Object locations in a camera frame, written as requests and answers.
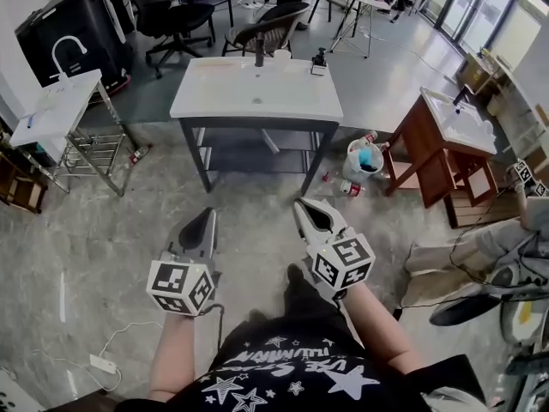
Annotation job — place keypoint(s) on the person's black shoe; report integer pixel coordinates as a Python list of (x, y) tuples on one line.
[(296, 275)]

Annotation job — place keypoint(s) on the white power strip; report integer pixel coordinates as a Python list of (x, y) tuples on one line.
[(103, 364)]

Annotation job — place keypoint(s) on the person's left forearm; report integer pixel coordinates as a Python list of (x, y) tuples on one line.
[(171, 359)]

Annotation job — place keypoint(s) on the black office chair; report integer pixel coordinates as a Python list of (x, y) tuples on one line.
[(171, 11)]

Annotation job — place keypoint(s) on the short black faucet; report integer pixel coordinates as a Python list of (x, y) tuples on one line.
[(461, 95)]

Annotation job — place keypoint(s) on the glass door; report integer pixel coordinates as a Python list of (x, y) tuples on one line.
[(484, 2)]

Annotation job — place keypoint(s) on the brown wicker chair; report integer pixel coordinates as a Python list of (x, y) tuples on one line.
[(274, 24)]

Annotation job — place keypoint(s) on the white ceramic cup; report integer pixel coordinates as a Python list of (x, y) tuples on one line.
[(281, 58)]

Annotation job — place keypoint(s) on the white ceramic sink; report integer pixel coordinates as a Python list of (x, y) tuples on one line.
[(223, 88)]

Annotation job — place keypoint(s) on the grey drain pipe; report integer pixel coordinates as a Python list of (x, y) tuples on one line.
[(270, 140)]

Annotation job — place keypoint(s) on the brown pump dispenser bottle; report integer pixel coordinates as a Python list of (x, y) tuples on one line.
[(318, 64)]

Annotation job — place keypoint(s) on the person's white garment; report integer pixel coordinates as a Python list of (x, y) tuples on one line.
[(454, 399)]

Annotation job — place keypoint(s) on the dark sink faucet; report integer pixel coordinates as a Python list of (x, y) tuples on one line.
[(260, 52)]

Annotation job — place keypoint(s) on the dark metal frame stand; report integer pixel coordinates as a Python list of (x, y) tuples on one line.
[(86, 147)]

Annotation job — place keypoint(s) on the small white sink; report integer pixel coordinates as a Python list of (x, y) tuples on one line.
[(56, 110)]

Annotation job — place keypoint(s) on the white gooseneck faucet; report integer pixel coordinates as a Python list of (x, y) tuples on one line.
[(54, 58)]

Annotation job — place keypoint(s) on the white waste bucket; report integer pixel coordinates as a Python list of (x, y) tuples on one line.
[(358, 165)]

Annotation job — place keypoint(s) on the person's right forearm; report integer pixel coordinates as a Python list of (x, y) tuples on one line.
[(377, 328)]

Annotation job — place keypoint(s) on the blue pen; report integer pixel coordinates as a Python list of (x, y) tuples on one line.
[(31, 121)]

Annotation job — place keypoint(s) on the white rectangular basin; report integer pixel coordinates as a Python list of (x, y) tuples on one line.
[(463, 120)]

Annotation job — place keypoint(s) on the grey floor equipment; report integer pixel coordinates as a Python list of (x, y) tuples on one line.
[(523, 316)]

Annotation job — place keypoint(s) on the white shelving unit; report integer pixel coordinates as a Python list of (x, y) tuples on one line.
[(527, 118)]

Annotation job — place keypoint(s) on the wooden sink cabinet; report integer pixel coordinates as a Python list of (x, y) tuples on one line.
[(433, 161)]

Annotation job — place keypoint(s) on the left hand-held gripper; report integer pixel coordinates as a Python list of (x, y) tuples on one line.
[(180, 288)]

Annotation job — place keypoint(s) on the person's black trousers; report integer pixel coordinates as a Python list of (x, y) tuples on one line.
[(309, 298)]

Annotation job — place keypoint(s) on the cardboard box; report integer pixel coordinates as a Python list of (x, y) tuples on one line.
[(474, 73)]

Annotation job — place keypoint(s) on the dark brown wooden cabinet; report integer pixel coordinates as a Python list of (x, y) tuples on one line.
[(86, 401)]

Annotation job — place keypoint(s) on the black cleaning machine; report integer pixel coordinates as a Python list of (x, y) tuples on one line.
[(77, 28)]

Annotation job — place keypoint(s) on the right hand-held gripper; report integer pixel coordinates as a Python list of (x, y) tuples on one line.
[(343, 264)]

